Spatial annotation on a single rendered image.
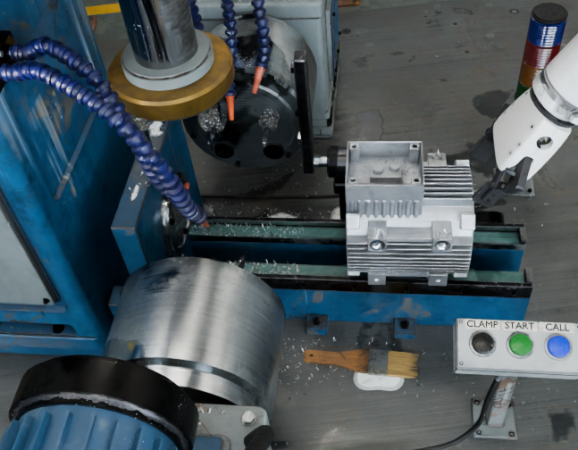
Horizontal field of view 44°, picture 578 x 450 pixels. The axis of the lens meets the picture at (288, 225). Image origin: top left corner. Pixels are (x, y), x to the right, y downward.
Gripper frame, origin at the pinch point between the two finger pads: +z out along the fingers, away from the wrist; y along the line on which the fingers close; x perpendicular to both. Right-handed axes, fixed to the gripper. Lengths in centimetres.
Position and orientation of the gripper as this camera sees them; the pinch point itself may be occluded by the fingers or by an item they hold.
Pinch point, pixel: (481, 175)
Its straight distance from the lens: 108.1
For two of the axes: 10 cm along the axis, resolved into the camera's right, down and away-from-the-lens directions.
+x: -9.0, -3.6, -2.6
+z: -4.3, 5.6, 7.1
